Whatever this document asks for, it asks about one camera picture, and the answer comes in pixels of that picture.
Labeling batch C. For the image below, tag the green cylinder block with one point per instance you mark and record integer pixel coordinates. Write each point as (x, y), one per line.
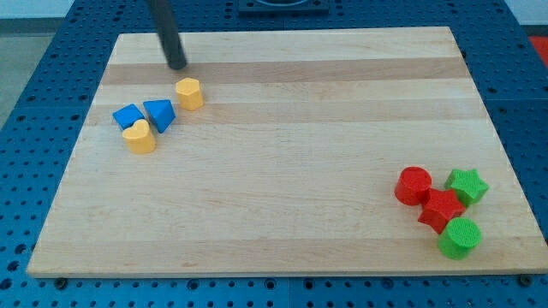
(460, 236)

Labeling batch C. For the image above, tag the yellow heart block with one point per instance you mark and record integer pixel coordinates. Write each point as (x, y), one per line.
(139, 138)

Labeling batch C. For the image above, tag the blue cube block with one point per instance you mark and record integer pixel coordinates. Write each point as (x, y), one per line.
(127, 116)

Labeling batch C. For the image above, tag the wooden board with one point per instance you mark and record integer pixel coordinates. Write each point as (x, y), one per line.
(289, 167)

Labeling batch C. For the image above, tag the red cylinder block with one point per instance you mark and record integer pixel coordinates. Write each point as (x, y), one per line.
(413, 185)

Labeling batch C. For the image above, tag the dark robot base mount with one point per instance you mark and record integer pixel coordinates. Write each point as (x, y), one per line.
(255, 7)

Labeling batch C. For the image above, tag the green star block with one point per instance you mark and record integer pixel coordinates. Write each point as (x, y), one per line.
(468, 186)

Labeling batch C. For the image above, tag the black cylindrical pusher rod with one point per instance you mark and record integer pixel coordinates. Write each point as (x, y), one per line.
(168, 33)

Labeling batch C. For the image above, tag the red star block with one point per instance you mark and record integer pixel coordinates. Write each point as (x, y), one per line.
(439, 208)

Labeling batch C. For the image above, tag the blue triangle block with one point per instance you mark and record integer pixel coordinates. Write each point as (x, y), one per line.
(161, 113)

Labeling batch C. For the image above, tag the yellow hexagon block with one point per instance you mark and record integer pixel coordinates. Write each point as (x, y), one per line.
(189, 94)

